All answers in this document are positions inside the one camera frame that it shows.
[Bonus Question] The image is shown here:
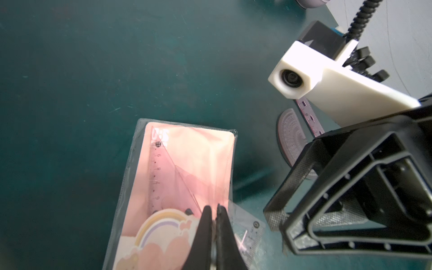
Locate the purple ceramic bowl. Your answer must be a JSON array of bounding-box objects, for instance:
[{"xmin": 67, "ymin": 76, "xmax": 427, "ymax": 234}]
[{"xmin": 297, "ymin": 0, "xmax": 330, "ymax": 9}]

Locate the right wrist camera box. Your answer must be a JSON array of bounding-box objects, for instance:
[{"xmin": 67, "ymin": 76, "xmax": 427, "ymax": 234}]
[{"xmin": 268, "ymin": 21, "xmax": 421, "ymax": 127}]

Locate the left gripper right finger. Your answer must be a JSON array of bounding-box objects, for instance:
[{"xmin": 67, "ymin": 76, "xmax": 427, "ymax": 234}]
[{"xmin": 216, "ymin": 205, "xmax": 248, "ymax": 270}]

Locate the clear protractor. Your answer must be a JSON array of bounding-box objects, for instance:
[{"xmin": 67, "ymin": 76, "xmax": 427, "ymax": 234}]
[{"xmin": 276, "ymin": 109, "xmax": 307, "ymax": 167}]

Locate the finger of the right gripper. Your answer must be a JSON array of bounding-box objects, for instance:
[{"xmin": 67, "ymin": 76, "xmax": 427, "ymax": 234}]
[
  {"xmin": 263, "ymin": 121, "xmax": 405, "ymax": 231},
  {"xmin": 280, "ymin": 148, "xmax": 432, "ymax": 259}
]

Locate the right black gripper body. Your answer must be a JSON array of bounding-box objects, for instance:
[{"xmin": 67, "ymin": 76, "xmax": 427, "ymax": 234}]
[{"xmin": 337, "ymin": 94, "xmax": 432, "ymax": 244}]

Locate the clear pink triangle ruler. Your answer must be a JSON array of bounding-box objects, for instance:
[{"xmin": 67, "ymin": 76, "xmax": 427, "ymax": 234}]
[{"xmin": 147, "ymin": 128, "xmax": 201, "ymax": 217}]

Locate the purple straight ruler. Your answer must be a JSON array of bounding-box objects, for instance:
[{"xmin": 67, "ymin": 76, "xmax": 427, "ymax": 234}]
[{"xmin": 295, "ymin": 97, "xmax": 325, "ymax": 137}]

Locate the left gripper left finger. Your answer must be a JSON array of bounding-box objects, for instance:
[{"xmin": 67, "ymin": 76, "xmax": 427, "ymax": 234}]
[{"xmin": 182, "ymin": 205, "xmax": 213, "ymax": 270}]

